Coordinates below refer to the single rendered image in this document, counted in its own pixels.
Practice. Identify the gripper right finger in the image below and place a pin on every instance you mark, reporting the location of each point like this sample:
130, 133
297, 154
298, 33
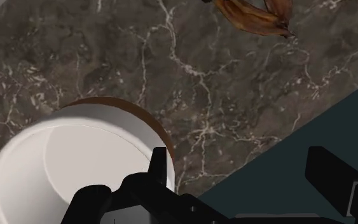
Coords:
336, 180

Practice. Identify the white cup with brown outside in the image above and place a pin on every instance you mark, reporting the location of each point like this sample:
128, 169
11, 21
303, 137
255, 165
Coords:
57, 161

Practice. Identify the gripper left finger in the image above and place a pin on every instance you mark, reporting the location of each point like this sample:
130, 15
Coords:
154, 192

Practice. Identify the brown overripe banana bunch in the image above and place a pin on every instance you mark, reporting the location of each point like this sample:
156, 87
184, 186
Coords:
253, 17

